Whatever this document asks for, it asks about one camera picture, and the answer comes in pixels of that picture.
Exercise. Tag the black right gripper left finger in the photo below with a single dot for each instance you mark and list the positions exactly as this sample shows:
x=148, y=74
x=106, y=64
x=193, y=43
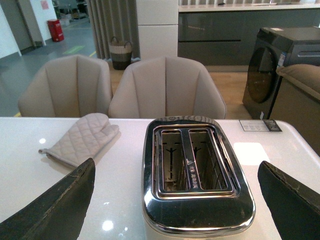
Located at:
x=58, y=213

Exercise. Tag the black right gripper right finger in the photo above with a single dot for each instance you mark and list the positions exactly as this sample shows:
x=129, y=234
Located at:
x=294, y=207

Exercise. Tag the chrome two-slot toaster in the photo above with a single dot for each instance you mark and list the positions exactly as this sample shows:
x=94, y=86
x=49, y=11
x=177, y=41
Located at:
x=193, y=186

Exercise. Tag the grey quilted oven mitt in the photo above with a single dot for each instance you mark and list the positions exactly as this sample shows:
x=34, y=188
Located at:
x=84, y=140

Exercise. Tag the black info card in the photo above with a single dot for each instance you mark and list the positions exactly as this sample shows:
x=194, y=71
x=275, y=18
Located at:
x=264, y=125

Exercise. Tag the beige sofa armrest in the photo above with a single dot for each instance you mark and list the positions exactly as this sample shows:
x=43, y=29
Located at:
x=298, y=101

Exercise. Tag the beige chair on left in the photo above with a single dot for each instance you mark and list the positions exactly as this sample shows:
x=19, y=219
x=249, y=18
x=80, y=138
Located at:
x=70, y=86

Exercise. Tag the beige chair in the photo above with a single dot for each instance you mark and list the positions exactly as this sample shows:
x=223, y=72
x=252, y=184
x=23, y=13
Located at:
x=166, y=86
x=70, y=86

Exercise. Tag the dark grey washing machine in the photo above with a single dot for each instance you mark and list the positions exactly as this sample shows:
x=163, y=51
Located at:
x=275, y=48

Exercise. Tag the beige chair on right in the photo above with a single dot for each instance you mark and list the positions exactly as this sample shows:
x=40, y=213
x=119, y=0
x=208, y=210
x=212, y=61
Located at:
x=166, y=86

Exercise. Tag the dark grey kitchen counter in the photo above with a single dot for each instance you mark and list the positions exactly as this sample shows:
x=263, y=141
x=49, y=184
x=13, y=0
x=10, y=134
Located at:
x=225, y=35

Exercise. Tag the red cabinet box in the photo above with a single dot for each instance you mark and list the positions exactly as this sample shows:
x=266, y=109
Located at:
x=55, y=30

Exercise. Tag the grey pleated curtain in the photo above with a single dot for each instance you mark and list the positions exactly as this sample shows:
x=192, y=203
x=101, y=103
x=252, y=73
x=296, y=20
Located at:
x=113, y=18

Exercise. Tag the white pillar cabinet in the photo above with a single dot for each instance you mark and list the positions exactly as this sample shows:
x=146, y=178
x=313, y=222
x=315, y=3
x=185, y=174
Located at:
x=157, y=22

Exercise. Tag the woven basket with handles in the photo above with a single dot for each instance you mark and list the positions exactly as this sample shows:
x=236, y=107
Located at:
x=120, y=53

